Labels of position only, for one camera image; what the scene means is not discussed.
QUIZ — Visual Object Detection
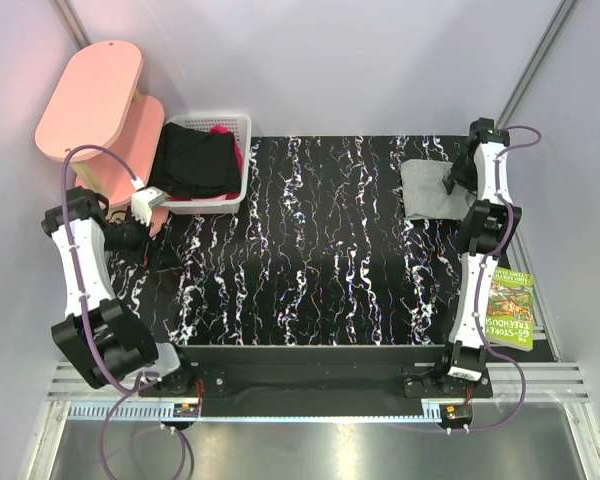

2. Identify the white perforated plastic basket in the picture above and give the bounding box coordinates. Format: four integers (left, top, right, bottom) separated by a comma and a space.
148, 113, 251, 214

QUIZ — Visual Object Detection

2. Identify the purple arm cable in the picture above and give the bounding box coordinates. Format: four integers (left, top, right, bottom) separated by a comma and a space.
59, 144, 194, 477
397, 124, 541, 434

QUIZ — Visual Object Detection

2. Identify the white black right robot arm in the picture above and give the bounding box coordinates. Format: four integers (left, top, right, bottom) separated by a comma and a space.
433, 118, 522, 397

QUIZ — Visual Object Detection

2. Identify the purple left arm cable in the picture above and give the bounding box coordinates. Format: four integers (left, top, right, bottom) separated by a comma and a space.
59, 144, 194, 477

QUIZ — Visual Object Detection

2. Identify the black t shirt in basket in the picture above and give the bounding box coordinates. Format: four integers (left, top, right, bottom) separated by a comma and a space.
148, 123, 244, 199

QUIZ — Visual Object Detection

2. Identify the grey t shirt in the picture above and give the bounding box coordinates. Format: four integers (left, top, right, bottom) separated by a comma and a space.
400, 159, 475, 221

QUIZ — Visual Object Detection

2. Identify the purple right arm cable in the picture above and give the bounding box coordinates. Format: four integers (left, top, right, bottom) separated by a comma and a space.
397, 124, 541, 434

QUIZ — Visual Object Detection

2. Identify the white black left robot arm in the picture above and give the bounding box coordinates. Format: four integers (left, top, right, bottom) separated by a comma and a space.
41, 187, 196, 396

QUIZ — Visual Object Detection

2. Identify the green picture book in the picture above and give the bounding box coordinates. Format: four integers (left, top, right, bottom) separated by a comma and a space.
484, 267, 536, 352

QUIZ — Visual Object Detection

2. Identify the pink three tier shelf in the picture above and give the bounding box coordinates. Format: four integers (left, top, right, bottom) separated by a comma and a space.
34, 40, 170, 236

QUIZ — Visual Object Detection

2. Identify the aluminium frame rail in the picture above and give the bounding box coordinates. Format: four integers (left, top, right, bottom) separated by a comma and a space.
27, 364, 600, 480

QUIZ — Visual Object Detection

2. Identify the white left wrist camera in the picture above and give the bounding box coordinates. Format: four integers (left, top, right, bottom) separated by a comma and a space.
130, 177, 167, 226

